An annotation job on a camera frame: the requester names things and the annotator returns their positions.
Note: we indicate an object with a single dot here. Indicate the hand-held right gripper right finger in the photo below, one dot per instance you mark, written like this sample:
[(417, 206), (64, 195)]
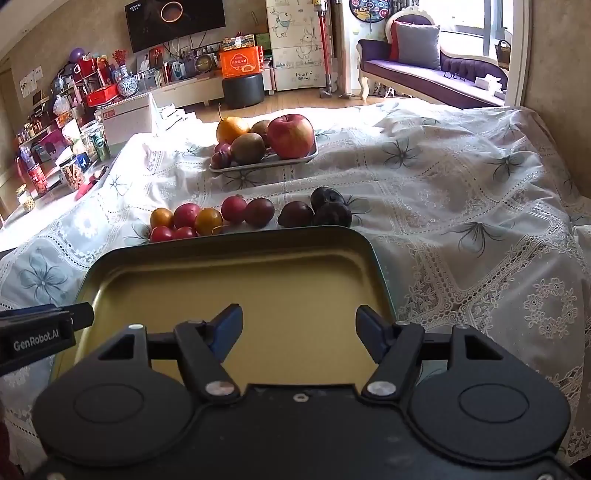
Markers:
[(369, 326)]

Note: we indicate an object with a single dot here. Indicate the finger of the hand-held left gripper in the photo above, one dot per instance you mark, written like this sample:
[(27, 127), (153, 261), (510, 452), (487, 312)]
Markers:
[(76, 314)]

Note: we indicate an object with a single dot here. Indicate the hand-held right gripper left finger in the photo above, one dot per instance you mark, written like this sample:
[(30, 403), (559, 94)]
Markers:
[(229, 324)]

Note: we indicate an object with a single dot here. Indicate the yellow cherry tomato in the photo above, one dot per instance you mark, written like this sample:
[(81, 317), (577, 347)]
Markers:
[(208, 220), (161, 217)]

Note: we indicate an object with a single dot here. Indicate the reddish purple plum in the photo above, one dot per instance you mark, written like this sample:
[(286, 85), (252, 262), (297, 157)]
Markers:
[(259, 212)]

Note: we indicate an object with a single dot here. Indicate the red cherry tomato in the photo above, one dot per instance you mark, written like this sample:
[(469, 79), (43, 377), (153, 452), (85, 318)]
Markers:
[(184, 232), (160, 234), (186, 215)]

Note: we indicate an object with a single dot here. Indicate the white side table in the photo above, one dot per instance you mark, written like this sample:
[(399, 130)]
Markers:
[(51, 203)]

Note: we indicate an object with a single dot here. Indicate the dark purple plum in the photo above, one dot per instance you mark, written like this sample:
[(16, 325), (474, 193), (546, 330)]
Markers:
[(295, 214), (326, 197), (332, 215)]

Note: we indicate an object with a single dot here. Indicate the small glass nut jar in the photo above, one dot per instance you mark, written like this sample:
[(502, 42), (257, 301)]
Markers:
[(25, 198)]

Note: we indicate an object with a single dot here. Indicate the red plastic plate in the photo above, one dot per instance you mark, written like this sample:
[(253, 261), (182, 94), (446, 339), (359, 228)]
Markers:
[(90, 184)]

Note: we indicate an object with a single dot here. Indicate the white lace floral tablecloth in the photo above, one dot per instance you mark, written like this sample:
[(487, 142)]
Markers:
[(461, 221)]

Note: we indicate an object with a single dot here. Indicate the biscuit stick jar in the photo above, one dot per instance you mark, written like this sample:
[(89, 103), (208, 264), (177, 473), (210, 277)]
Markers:
[(73, 174)]

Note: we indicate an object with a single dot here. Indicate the red can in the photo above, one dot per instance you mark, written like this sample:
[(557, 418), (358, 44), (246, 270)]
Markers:
[(38, 179)]

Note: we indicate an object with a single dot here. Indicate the small purple plum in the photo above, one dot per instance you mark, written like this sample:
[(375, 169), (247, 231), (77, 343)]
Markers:
[(220, 160), (222, 148)]

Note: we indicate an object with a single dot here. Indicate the white rectangular fruit plate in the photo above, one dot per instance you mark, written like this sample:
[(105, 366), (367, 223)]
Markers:
[(277, 162)]

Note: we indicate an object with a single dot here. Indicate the green drink can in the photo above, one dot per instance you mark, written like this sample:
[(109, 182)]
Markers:
[(101, 145)]

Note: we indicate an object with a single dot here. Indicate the large glass jar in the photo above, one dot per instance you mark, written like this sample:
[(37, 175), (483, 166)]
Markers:
[(87, 141)]

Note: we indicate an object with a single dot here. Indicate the brown kiwi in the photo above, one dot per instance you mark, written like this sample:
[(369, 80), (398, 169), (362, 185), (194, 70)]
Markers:
[(261, 128), (248, 147)]

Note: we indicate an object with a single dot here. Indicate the large orange with stem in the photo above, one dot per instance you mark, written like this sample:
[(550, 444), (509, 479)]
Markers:
[(232, 129)]

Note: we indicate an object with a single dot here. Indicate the large red apple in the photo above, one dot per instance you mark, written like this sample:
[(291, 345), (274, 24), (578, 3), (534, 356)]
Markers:
[(291, 135)]

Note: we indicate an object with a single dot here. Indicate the white plastic bag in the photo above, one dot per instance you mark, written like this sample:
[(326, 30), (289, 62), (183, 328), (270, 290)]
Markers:
[(61, 105)]

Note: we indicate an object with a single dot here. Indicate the flat red box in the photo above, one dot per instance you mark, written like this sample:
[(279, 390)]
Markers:
[(102, 96)]

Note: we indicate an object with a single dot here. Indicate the black round ottoman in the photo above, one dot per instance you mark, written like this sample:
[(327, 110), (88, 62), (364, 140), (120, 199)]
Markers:
[(242, 92)]

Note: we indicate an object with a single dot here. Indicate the blue and white vase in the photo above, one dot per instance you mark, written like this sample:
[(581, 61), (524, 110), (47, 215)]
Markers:
[(127, 85)]

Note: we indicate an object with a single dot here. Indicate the white television stand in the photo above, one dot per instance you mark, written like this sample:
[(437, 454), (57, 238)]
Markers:
[(184, 90)]

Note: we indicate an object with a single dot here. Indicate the purple chaise sofa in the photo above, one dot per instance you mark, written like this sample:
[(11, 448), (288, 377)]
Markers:
[(406, 76)]

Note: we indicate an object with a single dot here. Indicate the orange gift box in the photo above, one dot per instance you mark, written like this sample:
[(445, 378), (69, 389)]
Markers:
[(240, 62)]

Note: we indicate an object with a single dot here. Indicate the tissue box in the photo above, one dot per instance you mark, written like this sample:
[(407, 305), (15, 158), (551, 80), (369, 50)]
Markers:
[(487, 83)]

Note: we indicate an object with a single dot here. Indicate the red stick vacuum cleaner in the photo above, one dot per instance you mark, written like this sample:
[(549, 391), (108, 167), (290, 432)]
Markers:
[(327, 55)]

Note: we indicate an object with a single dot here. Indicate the grey cushion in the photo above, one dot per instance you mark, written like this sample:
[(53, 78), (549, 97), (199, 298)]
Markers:
[(418, 46)]

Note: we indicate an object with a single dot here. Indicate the white cartoon printed cabinet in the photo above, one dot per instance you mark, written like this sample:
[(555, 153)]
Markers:
[(295, 46)]

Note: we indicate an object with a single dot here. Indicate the red cushion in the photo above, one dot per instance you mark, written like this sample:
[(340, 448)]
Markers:
[(394, 41)]

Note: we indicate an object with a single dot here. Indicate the wicker basket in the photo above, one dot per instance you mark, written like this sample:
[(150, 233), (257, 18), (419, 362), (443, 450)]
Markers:
[(503, 55)]

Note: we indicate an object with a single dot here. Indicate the round dartboard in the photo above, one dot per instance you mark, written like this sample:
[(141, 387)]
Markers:
[(369, 9)]

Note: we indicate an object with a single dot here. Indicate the wall television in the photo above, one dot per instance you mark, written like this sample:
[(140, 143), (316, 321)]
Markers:
[(184, 23)]

